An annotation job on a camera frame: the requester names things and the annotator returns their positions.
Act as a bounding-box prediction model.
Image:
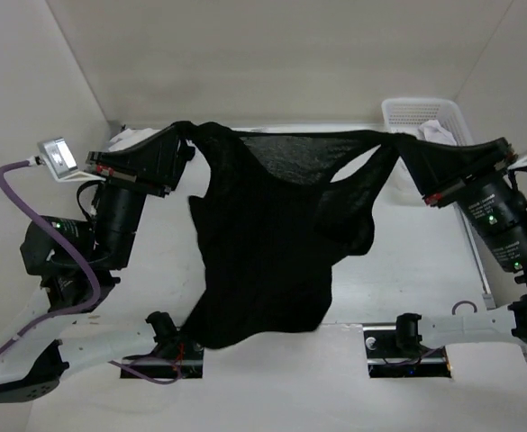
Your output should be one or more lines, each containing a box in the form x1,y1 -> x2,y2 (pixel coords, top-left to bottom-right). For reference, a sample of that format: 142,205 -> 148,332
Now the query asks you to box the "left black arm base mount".
121,342 -> 204,381

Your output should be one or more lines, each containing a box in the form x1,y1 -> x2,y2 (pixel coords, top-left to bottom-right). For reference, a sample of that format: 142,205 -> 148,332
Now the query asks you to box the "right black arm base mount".
362,313 -> 451,379

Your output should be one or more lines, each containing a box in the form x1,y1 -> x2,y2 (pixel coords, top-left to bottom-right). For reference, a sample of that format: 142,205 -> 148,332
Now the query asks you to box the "folded white tank top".
107,128 -> 158,152

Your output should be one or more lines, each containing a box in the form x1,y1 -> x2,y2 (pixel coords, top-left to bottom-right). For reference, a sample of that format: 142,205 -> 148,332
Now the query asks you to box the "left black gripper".
89,124 -> 185,267

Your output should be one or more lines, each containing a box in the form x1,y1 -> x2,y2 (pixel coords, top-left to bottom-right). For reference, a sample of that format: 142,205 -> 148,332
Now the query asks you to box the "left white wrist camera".
38,138 -> 101,183

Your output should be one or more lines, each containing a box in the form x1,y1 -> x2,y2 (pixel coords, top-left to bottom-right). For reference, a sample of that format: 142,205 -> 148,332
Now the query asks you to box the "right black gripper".
393,132 -> 527,269

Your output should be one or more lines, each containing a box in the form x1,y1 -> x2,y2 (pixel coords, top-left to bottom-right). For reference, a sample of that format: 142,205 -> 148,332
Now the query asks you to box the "white crumpled tank top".
418,120 -> 457,146

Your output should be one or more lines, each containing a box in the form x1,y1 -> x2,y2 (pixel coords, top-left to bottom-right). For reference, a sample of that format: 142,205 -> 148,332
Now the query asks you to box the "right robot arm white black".
392,135 -> 527,356

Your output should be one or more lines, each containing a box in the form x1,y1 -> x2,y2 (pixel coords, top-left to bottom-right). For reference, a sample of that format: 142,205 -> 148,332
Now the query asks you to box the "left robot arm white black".
0,127 -> 204,404

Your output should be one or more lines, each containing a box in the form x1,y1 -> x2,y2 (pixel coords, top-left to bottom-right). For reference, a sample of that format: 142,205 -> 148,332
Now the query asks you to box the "white plastic basket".
381,97 -> 474,146

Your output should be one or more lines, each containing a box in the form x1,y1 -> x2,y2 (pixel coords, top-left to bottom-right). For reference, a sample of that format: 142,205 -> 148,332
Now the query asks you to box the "black tank top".
175,121 -> 436,349

